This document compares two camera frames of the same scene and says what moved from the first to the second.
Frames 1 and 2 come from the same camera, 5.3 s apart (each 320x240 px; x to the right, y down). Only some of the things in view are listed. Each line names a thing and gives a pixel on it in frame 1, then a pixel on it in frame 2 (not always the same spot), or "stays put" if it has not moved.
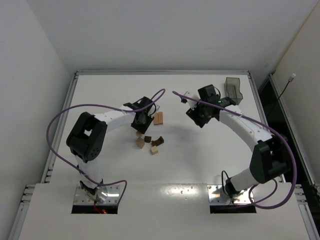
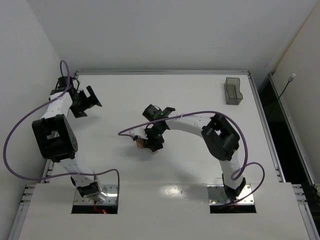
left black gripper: [142, 125] → [85, 100]
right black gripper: [195, 117] → [153, 145]
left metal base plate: [106, 194] stays put
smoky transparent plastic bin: [232, 89] stays put
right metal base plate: [217, 195] stays put
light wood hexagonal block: [140, 142] stays put
